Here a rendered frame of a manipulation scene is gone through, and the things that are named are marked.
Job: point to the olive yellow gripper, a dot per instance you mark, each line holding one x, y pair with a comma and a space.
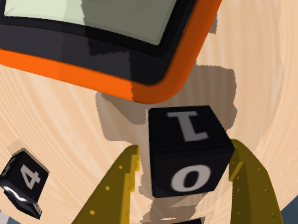
253, 196

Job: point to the black calendar cube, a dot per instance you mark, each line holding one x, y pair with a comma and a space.
23, 178
189, 150

